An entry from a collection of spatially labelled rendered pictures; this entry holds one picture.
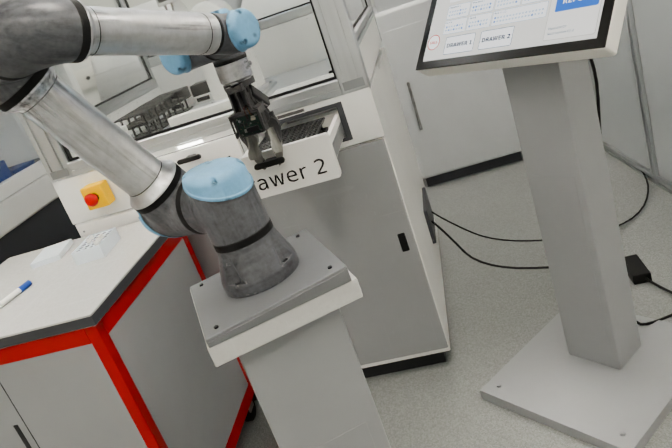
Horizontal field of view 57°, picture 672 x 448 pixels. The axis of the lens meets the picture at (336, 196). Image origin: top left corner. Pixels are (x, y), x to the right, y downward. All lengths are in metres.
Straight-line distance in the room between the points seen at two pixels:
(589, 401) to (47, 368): 1.35
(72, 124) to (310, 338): 0.55
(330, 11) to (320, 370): 0.94
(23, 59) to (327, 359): 0.71
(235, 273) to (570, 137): 0.87
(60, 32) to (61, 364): 0.84
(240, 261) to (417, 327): 1.00
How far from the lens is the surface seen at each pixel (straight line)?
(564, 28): 1.40
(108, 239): 1.83
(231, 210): 1.09
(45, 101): 1.11
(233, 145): 1.80
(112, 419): 1.62
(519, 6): 1.50
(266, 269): 1.12
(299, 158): 1.45
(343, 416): 1.26
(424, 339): 2.04
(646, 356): 1.96
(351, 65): 1.71
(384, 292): 1.95
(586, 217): 1.67
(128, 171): 1.16
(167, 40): 1.10
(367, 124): 1.74
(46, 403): 1.67
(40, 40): 0.99
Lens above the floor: 1.25
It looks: 19 degrees down
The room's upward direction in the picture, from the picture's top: 19 degrees counter-clockwise
